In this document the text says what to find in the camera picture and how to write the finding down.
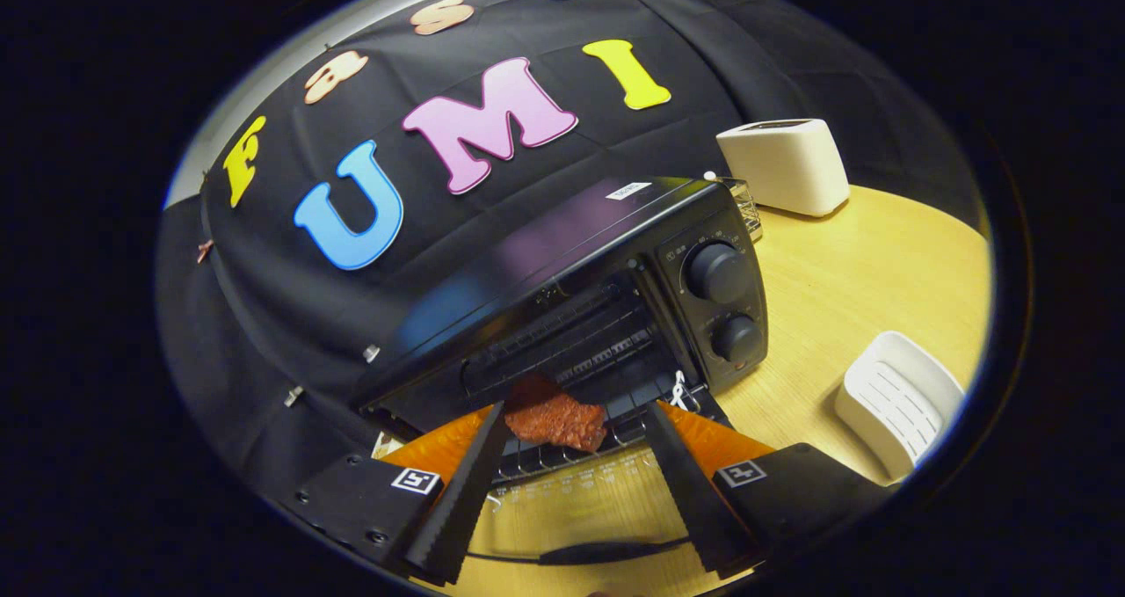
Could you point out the white ribbed tray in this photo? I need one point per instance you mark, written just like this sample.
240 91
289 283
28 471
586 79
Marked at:
896 395

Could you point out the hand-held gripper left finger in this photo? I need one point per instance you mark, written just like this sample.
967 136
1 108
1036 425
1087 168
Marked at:
466 500

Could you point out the black toaster oven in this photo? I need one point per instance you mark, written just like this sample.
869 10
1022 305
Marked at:
545 254

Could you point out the white bread toaster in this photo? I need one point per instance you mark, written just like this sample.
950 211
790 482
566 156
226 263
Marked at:
787 171

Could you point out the reddish meat slice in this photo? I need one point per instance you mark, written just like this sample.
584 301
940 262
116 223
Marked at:
554 417

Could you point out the silver clip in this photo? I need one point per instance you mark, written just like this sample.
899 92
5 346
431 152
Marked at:
293 396

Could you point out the red clip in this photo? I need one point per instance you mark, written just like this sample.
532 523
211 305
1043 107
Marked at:
205 251

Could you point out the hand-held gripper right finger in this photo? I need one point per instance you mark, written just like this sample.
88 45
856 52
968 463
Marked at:
690 491

